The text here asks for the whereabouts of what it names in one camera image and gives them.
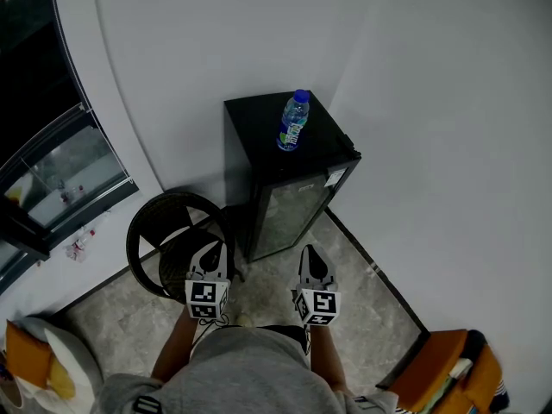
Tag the dark wicker chair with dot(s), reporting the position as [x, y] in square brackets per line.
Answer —
[177, 261]

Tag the black framed glass window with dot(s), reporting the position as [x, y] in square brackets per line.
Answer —
[30, 102]

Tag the person's grey shirt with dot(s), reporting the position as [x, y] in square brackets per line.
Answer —
[250, 382]

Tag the person's right forearm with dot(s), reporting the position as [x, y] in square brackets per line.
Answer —
[328, 360]

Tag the pale green cloth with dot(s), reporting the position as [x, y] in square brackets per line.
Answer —
[440, 397]

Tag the black garment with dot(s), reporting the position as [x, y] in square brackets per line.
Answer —
[478, 342]

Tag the small white cloth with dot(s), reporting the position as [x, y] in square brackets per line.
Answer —
[460, 368]

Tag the clear bag with small bottles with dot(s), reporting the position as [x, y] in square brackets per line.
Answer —
[79, 246]

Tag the yellow pillow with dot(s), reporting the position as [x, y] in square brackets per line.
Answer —
[62, 380]

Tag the black glass cabinet door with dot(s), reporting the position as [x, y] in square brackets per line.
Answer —
[289, 214]

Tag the black armchair frame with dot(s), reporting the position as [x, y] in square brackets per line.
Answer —
[405, 360]

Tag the person's black shorts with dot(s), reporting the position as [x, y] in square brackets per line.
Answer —
[289, 336]

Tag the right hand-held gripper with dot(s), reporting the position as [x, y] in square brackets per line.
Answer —
[321, 306]

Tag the black mini fridge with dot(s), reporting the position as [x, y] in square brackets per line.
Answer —
[254, 119]

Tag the white round armchair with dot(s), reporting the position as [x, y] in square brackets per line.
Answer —
[82, 365]

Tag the person's left forearm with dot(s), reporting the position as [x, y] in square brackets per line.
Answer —
[174, 347]

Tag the blue capped water bottle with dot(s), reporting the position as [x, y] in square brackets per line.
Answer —
[293, 123]

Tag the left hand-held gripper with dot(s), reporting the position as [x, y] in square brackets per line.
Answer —
[205, 298]

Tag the small orange throw pillow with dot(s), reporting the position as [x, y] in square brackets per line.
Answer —
[28, 356]

